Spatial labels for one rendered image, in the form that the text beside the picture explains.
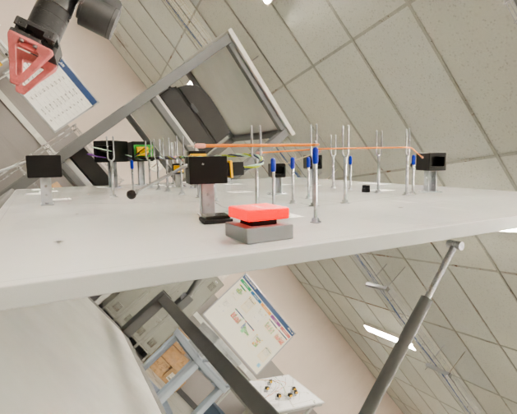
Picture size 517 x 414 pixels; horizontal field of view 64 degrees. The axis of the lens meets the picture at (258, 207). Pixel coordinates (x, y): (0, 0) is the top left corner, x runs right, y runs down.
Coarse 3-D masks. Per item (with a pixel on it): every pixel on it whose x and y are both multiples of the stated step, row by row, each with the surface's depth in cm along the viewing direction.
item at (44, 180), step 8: (32, 160) 80; (40, 160) 81; (48, 160) 81; (56, 160) 82; (8, 168) 80; (32, 168) 80; (40, 168) 81; (48, 168) 81; (56, 168) 82; (32, 176) 80; (40, 176) 81; (48, 176) 82; (56, 176) 82; (40, 184) 82; (48, 184) 83; (48, 192) 83; (48, 200) 83
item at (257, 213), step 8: (232, 208) 45; (240, 208) 44; (248, 208) 44; (256, 208) 44; (264, 208) 44; (272, 208) 43; (280, 208) 44; (288, 208) 44; (232, 216) 45; (240, 216) 43; (248, 216) 42; (256, 216) 42; (264, 216) 43; (272, 216) 43; (280, 216) 44; (288, 216) 44; (248, 224) 44; (256, 224) 44; (264, 224) 44
